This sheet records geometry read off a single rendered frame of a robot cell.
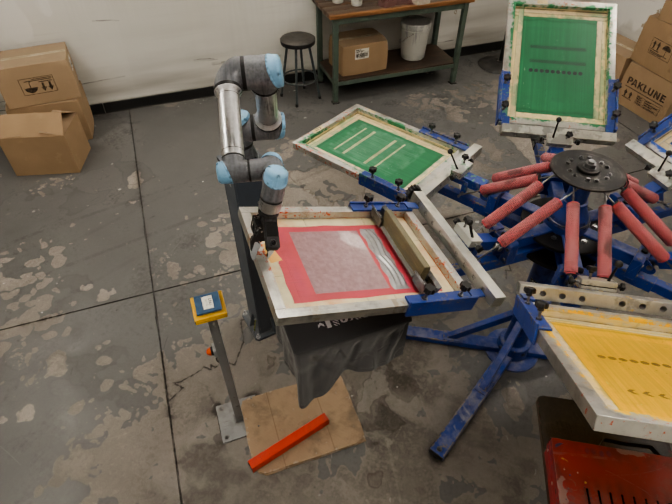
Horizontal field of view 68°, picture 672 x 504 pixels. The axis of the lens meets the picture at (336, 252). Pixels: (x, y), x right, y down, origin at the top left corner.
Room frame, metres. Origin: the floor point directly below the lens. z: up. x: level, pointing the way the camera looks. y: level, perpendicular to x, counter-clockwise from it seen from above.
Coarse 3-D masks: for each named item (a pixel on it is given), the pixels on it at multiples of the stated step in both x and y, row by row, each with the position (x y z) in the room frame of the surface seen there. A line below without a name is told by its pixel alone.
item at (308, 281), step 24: (288, 264) 1.26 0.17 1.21; (312, 264) 1.29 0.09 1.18; (336, 264) 1.31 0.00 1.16; (360, 264) 1.34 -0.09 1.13; (288, 288) 1.14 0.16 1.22; (312, 288) 1.16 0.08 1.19; (336, 288) 1.18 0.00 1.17; (360, 288) 1.20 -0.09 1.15; (384, 288) 1.23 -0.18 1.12; (408, 288) 1.25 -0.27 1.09
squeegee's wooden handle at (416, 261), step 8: (384, 216) 1.59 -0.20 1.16; (392, 216) 1.56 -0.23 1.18; (384, 224) 1.57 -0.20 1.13; (392, 224) 1.53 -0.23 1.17; (400, 224) 1.52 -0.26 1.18; (392, 232) 1.51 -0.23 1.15; (400, 232) 1.47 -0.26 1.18; (400, 240) 1.45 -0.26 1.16; (408, 240) 1.42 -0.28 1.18; (400, 248) 1.42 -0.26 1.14; (408, 248) 1.39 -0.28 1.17; (416, 248) 1.38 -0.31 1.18; (408, 256) 1.37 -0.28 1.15; (416, 256) 1.33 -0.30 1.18; (408, 264) 1.35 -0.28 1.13; (416, 264) 1.31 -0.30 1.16; (424, 264) 1.29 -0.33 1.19; (424, 272) 1.27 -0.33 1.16
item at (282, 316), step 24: (240, 216) 1.47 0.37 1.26; (288, 216) 1.54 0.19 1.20; (312, 216) 1.58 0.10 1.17; (336, 216) 1.61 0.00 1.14; (360, 216) 1.65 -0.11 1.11; (408, 216) 1.69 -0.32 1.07; (432, 240) 1.54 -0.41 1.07; (264, 264) 1.20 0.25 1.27; (264, 288) 1.11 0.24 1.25; (456, 288) 1.28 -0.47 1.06; (288, 312) 1.00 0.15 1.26; (312, 312) 1.01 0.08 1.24; (336, 312) 1.03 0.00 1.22; (360, 312) 1.06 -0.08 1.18; (384, 312) 1.09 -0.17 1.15
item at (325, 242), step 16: (288, 240) 1.40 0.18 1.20; (304, 240) 1.42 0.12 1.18; (320, 240) 1.44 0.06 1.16; (336, 240) 1.46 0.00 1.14; (352, 240) 1.48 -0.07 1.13; (384, 240) 1.52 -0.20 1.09; (288, 256) 1.31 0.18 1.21; (304, 256) 1.33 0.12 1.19; (320, 256) 1.34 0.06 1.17; (336, 256) 1.36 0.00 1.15; (352, 256) 1.38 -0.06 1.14; (368, 256) 1.40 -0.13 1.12
